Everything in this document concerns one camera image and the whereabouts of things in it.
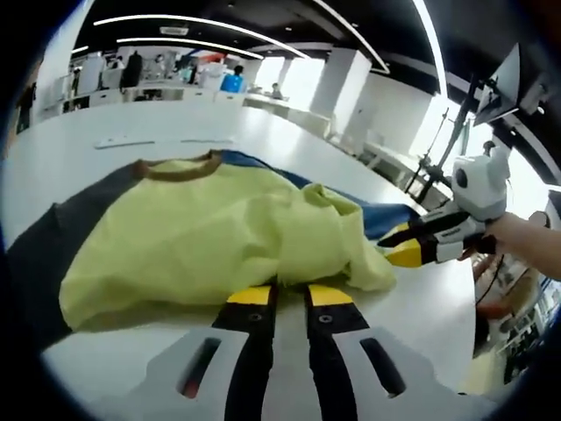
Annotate black monitor stand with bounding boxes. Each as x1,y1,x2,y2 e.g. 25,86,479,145
402,74,479,207

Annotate blue water jug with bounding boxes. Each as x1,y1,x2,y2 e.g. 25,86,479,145
220,72,245,94

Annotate yellow blue grey garment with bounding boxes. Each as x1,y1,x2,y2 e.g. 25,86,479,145
6,148,424,347

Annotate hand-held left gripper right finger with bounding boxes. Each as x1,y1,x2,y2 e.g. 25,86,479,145
303,283,443,421

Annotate computer monitor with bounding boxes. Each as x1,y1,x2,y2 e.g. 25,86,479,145
472,41,549,128

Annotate person's right hand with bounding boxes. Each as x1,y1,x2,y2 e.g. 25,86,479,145
455,216,510,264

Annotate black backpack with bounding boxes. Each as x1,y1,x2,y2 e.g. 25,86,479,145
121,50,144,89

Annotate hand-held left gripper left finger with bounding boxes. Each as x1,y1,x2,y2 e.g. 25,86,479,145
144,283,280,421

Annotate ceiling light strips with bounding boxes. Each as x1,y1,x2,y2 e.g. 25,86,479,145
72,0,451,96

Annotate white square pillar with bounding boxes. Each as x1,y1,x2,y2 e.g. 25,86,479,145
310,47,373,132

